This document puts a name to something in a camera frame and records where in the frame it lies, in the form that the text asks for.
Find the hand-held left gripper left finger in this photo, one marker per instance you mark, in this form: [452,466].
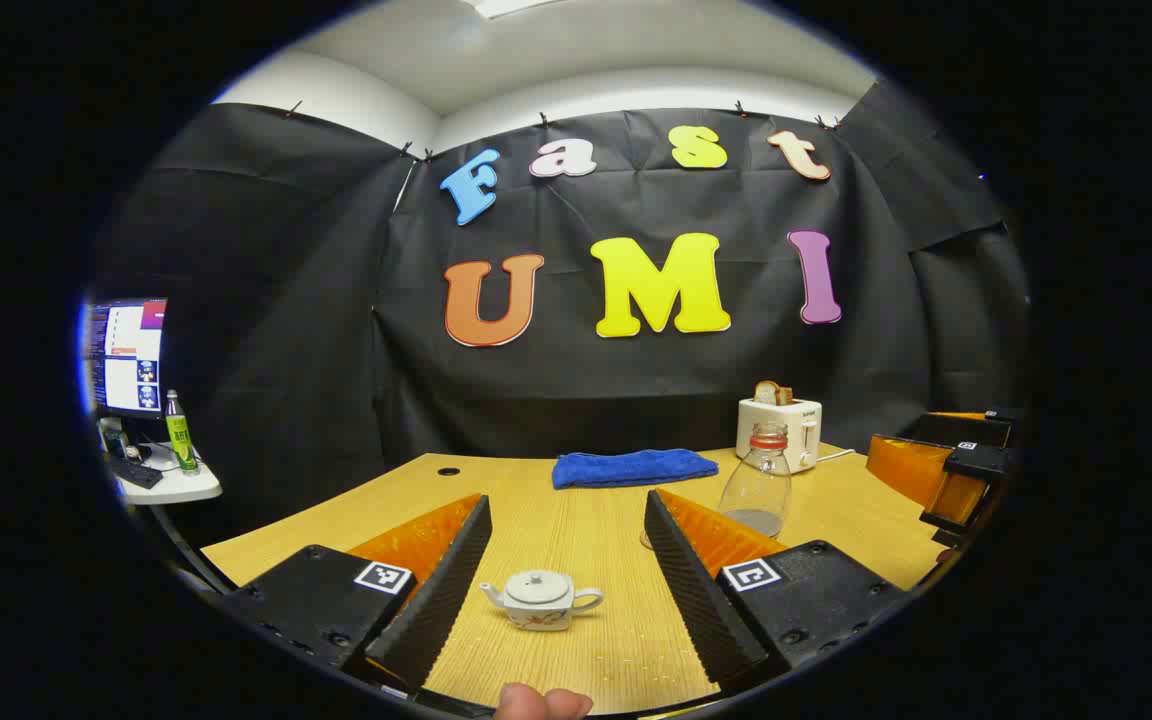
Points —
[446,590]

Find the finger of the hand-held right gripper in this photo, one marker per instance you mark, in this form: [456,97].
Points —
[976,462]
[906,465]

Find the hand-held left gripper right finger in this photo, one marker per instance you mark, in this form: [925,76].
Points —
[686,580]

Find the white square teacup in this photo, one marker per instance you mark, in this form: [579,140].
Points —
[536,618]

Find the clear plastic water bottle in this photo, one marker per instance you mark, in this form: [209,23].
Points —
[756,480]

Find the green drink bottle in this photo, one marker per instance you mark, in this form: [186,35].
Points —
[181,440]

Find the blue towel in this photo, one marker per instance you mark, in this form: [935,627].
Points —
[631,468]

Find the white toaster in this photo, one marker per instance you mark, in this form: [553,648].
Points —
[776,430]

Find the bread slice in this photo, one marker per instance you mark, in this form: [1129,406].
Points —
[771,393]

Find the white side table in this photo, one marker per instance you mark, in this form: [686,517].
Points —
[181,487]

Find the computer monitor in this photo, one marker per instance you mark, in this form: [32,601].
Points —
[126,355]

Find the ceiling light panel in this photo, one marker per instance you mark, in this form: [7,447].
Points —
[511,6]

